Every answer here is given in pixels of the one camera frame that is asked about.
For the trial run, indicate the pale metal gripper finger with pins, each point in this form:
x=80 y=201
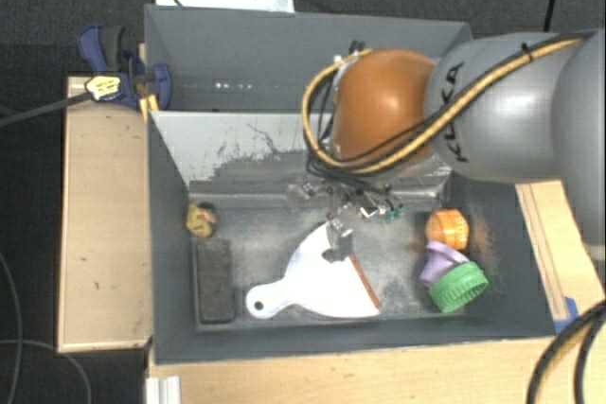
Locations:
x=297 y=198
x=342 y=242

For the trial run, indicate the orange ribbed cup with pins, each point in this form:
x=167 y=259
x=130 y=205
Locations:
x=447 y=229

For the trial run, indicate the grey metal bin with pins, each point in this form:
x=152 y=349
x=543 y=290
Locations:
x=265 y=61

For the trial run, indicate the purple cup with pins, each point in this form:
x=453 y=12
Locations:
x=438 y=262

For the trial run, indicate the dark flat block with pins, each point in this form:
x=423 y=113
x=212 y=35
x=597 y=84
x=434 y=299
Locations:
x=216 y=281

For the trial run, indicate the yellow toy figure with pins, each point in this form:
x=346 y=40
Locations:
x=201 y=220

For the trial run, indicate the pale wood board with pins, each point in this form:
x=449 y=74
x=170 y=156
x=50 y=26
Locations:
x=104 y=222

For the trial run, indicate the green ribbed cup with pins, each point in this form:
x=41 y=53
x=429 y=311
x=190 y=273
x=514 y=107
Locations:
x=459 y=288

